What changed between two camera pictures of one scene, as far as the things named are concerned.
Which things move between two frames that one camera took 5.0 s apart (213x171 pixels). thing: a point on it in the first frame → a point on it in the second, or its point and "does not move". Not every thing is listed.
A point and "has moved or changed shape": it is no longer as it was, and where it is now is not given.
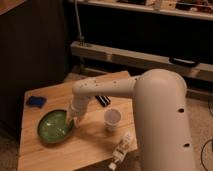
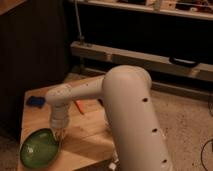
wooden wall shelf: (197, 9) does not move
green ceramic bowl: (53, 126) has moved or changed shape
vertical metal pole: (81, 39) does not move
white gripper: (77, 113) → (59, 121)
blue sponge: (36, 101) does not move
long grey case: (155, 61) does not move
